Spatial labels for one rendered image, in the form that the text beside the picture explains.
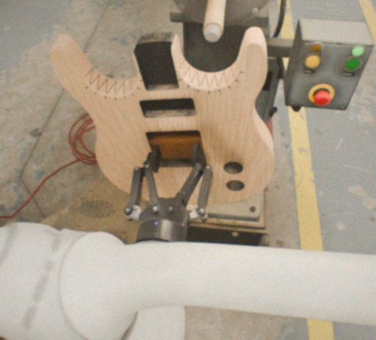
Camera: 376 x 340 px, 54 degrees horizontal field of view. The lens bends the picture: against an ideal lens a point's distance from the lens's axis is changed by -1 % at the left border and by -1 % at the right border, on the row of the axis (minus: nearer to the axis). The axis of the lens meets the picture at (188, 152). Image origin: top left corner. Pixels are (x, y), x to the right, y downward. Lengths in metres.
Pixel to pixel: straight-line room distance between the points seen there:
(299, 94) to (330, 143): 1.31
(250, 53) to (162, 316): 0.36
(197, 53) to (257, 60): 0.57
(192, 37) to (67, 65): 0.53
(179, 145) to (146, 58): 0.18
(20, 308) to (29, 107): 2.22
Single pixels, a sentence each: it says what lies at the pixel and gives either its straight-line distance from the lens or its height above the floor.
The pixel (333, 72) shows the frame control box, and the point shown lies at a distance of 0.94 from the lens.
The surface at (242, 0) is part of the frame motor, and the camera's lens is 0.84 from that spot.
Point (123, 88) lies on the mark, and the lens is 0.63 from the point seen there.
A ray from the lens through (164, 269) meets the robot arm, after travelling 0.32.
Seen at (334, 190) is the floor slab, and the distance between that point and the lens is 2.06.
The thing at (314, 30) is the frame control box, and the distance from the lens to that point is 0.93.
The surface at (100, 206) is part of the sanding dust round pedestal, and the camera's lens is 1.91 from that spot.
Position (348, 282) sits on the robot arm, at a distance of 0.34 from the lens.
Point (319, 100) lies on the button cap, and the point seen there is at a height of 0.98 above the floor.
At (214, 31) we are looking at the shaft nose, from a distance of 0.61.
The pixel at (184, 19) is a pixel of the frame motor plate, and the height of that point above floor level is 1.10.
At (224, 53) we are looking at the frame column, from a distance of 1.10.
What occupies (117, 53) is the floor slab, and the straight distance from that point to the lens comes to 2.83.
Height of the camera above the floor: 1.57
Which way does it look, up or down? 49 degrees down
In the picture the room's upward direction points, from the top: straight up
